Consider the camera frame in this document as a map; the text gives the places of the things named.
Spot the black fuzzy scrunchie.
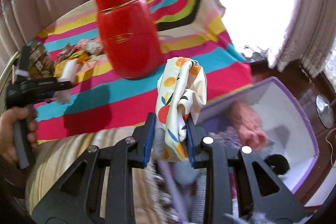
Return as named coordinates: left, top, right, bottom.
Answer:
left=264, top=154, right=290, bottom=176

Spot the pink fleece cloth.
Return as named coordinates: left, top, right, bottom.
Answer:
left=229, top=101, right=267, bottom=151

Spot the orange fruit print cloth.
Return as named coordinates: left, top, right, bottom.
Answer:
left=151, top=57, right=207, bottom=162

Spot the purple knitted sock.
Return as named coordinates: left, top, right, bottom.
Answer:
left=203, top=126, right=241, bottom=148

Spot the grey blue plush sock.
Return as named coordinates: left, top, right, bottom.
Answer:
left=172, top=161, right=200, bottom=186

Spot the pink floral bow scarf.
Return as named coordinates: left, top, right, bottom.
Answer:
left=55, top=43, right=76, bottom=64

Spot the yellow orange cloth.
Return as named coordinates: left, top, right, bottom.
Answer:
left=54, top=51, right=91, bottom=79

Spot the pink bunny towel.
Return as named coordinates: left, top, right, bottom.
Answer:
left=76, top=37, right=104, bottom=56

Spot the person's left hand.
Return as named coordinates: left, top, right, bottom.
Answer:
left=0, top=107, right=38, bottom=164

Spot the gold lidded snack jar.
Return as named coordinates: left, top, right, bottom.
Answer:
left=27, top=40, right=55, bottom=79

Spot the striped plush cushion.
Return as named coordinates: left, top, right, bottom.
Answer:
left=25, top=126, right=165, bottom=223

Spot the purple white storage box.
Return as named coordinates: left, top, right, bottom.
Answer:
left=197, top=77, right=319, bottom=193

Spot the chrome floor lamp base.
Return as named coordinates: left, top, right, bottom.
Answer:
left=315, top=94, right=335, bottom=128

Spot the red thermos flask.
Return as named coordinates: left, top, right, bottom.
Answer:
left=95, top=0, right=162, bottom=79

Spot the multicolour striped table cloth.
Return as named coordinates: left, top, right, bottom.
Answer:
left=35, top=0, right=252, bottom=141

